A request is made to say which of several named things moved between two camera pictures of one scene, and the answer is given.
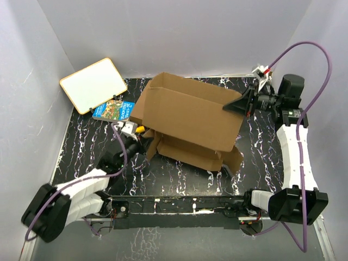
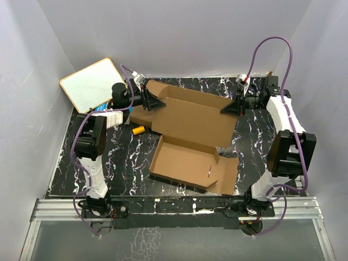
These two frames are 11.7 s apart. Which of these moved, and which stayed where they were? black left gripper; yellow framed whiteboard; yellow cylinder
Moved: black left gripper
Stayed: yellow cylinder; yellow framed whiteboard
